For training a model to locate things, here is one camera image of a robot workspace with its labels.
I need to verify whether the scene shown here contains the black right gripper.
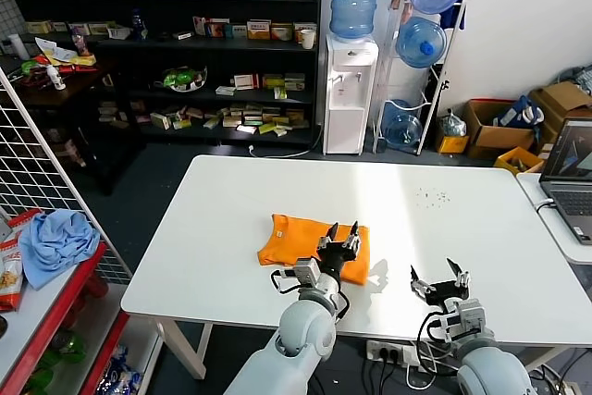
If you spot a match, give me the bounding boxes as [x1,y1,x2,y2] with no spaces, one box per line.
[409,256,473,307]

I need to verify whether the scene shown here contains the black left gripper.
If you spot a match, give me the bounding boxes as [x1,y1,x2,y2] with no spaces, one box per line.
[316,220,363,278]

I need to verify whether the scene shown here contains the orange t-shirt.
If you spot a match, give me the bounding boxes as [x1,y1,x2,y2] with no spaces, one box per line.
[257,213,373,286]

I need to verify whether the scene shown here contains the scattered dark crumbs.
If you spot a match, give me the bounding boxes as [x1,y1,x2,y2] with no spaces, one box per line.
[413,187,452,209]

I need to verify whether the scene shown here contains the white power strip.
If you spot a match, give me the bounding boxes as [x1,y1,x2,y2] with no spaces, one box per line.
[366,339,421,366]

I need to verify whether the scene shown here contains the empty blue water jug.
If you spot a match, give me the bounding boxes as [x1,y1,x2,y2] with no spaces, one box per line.
[382,98,425,152]

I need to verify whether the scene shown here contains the small yellow box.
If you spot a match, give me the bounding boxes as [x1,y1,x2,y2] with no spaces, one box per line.
[437,134,469,154]

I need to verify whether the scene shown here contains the yellow plastic bin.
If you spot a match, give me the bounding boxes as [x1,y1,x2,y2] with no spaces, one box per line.
[493,146,546,177]

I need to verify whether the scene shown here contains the open brown cardboard box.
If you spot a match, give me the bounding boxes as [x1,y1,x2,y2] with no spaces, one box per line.
[462,98,537,160]

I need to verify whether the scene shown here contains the white water dispenser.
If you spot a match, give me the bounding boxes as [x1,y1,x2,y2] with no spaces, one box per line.
[323,33,379,155]

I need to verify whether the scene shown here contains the grey laptop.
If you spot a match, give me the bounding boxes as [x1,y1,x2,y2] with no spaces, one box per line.
[538,117,592,246]

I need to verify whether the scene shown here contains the grey plastic bag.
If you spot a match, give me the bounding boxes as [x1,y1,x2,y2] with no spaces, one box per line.
[437,109,468,137]

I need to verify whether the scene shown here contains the blue white bag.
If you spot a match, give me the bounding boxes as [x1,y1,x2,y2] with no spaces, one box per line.
[493,94,546,129]

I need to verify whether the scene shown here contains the white red striped box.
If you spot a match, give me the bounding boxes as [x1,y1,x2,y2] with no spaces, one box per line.
[233,73,259,92]

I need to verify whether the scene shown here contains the white metal jug rack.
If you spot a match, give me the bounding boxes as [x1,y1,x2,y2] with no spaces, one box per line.
[372,0,469,156]

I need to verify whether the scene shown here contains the white orange box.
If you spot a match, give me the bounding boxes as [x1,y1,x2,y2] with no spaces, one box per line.
[271,22,295,42]

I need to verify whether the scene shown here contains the tan closed cardboard box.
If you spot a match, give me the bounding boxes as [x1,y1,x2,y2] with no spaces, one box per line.
[529,80,592,146]

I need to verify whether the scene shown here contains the black shelving unit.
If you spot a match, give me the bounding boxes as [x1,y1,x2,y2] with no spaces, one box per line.
[0,0,325,146]

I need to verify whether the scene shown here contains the yellow orange tall box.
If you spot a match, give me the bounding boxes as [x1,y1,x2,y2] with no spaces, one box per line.
[247,19,273,41]

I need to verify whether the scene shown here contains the bowl of green packets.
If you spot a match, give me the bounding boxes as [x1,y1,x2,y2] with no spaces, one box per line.
[153,65,208,93]

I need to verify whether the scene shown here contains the labelled blue water jug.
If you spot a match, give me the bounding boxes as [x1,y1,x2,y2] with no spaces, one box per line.
[328,0,383,40]

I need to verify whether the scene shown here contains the blue patterned fabric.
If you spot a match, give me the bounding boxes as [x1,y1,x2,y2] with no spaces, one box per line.
[557,64,592,96]

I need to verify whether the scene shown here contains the beige hanging cloth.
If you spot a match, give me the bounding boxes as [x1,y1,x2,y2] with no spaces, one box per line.
[389,0,415,25]

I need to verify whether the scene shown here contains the red blue box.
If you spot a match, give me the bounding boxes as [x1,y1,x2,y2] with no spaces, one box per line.
[205,18,231,39]

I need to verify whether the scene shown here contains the dark blue hanging cloth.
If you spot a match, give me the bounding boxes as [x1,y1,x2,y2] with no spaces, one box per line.
[438,0,469,31]

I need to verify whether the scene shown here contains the blue snack package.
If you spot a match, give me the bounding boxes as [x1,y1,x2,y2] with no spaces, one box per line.
[99,343,140,391]

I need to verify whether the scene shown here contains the light blue crumpled cloth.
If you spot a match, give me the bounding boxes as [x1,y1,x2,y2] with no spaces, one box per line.
[18,209,102,290]

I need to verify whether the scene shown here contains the dark wooden table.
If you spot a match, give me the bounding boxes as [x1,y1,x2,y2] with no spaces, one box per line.
[0,55,144,197]

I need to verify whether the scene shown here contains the blue drink bottle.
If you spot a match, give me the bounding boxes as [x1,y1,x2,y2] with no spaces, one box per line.
[130,8,148,41]

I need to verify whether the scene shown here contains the green plastic bottle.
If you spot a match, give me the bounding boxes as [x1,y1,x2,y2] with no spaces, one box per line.
[27,329,87,391]

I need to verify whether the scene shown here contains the red white cart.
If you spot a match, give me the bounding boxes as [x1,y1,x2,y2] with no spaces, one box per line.
[0,241,133,395]

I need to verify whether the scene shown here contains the yellow flat package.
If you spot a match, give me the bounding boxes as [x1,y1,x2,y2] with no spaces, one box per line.
[57,55,98,68]

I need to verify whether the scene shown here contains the orange white snack bag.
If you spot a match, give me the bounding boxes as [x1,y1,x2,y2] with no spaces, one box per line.
[0,237,24,313]

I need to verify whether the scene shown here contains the white paper sheets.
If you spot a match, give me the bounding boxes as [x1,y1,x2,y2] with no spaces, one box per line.
[34,36,71,62]

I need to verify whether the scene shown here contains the white tumbler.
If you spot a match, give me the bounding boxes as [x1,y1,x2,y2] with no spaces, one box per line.
[7,33,27,57]

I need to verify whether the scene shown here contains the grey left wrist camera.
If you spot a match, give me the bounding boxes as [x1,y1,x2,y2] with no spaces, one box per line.
[290,257,323,283]

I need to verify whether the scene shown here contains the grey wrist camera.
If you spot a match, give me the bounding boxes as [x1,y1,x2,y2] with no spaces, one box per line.
[446,298,487,340]
[290,257,323,283]

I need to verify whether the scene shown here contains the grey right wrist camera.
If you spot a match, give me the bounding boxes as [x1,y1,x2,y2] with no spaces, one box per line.
[446,298,487,340]

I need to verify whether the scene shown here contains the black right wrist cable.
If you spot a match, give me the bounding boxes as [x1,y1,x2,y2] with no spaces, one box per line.
[417,311,457,355]

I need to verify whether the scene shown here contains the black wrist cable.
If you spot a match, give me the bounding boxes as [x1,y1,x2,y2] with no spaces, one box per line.
[270,267,304,297]
[417,311,457,355]

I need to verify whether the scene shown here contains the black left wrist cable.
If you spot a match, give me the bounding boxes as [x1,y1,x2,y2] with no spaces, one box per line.
[270,267,304,297]

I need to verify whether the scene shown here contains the white floor cable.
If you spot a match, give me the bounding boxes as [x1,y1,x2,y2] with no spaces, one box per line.
[247,124,325,159]

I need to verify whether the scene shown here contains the white wire grid panel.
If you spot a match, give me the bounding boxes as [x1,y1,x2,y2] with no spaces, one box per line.
[0,66,135,285]

